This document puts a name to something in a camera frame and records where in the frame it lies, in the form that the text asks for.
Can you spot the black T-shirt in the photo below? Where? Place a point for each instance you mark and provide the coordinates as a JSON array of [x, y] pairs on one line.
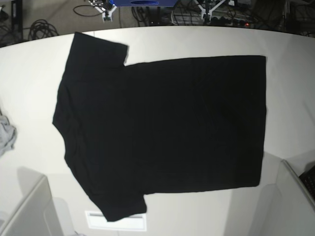
[[171, 126]]

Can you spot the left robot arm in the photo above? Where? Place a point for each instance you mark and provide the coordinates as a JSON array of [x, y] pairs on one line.
[[207, 7]]

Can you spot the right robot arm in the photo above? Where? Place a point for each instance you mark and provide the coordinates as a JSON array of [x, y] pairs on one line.
[[105, 7]]

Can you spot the black power strip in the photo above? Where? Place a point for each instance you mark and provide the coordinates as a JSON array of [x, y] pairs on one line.
[[228, 22]]

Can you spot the blue box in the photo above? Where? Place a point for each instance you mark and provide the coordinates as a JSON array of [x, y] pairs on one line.
[[164, 3]]

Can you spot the grey crumpled cloth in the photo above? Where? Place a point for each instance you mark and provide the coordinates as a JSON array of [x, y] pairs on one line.
[[8, 135]]

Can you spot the left beige divider panel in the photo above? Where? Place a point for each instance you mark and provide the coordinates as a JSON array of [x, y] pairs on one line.
[[35, 215]]

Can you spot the beige divider panel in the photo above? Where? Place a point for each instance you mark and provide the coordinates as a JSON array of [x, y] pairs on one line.
[[35, 215], [292, 209]]

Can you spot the right beige divider panel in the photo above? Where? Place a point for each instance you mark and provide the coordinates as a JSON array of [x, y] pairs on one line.
[[292, 209]]

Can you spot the black keyboard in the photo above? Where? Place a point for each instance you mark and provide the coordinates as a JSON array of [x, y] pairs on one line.
[[308, 179]]

